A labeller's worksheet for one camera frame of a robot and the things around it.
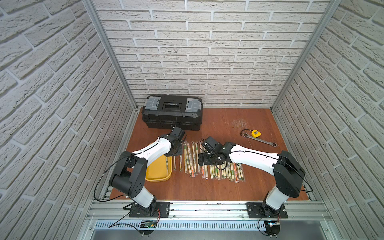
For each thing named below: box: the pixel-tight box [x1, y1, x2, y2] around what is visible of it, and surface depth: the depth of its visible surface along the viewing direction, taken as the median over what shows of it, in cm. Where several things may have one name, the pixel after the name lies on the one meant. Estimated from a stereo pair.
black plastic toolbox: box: [141, 95, 203, 131], surface depth 98 cm
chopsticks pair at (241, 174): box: [236, 162, 246, 183], surface depth 87 cm
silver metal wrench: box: [242, 132, 278, 148], surface depth 102 cm
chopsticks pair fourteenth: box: [184, 143, 187, 173], surface depth 94 cm
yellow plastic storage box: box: [145, 154, 173, 182], surface depth 88 cm
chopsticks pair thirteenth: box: [187, 143, 195, 178], surface depth 92 cm
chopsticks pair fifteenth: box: [179, 154, 183, 172], surface depth 91 cm
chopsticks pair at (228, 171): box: [225, 162, 232, 181], surface depth 87 cm
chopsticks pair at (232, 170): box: [230, 162, 235, 181], surface depth 89 cm
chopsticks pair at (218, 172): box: [216, 165, 221, 181], surface depth 87 cm
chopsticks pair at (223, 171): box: [221, 164, 226, 179], surface depth 87 cm
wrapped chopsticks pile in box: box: [165, 156, 169, 178], surface depth 90 cm
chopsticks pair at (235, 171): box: [233, 162, 240, 183], surface depth 87 cm
